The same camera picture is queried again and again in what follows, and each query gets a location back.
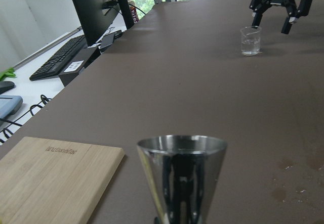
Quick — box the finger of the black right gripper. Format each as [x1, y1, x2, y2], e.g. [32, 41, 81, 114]
[281, 0, 313, 34]
[249, 0, 265, 26]

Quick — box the clear glass measuring beaker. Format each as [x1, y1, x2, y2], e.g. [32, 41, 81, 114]
[240, 26, 262, 56]

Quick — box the steel jigger cup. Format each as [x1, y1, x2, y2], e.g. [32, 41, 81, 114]
[137, 135, 227, 223]

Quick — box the black keyboard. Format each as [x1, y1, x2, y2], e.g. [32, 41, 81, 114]
[29, 35, 87, 81]

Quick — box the blue teach pendant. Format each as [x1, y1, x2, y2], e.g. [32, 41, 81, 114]
[1, 95, 23, 119]

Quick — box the bamboo cutting board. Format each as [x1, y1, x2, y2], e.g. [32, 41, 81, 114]
[1, 137, 124, 223]

